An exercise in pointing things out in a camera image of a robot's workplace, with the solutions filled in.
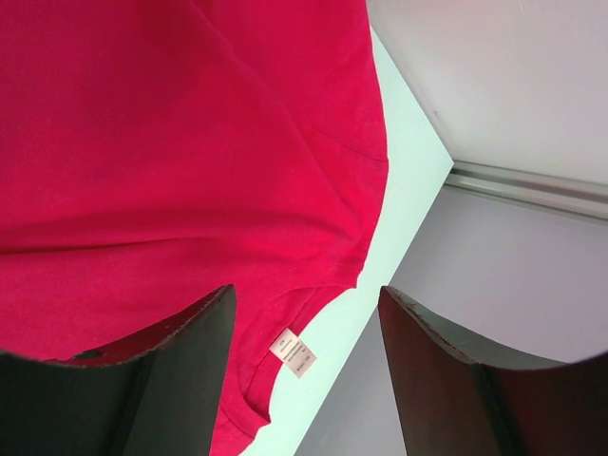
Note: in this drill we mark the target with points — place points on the right aluminium corner post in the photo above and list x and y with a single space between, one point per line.
573 197

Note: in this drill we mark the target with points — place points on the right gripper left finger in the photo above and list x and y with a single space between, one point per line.
155 392

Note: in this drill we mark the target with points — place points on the red t shirt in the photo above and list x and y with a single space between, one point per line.
154 151

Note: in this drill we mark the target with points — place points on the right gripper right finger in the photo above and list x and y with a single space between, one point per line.
460 393

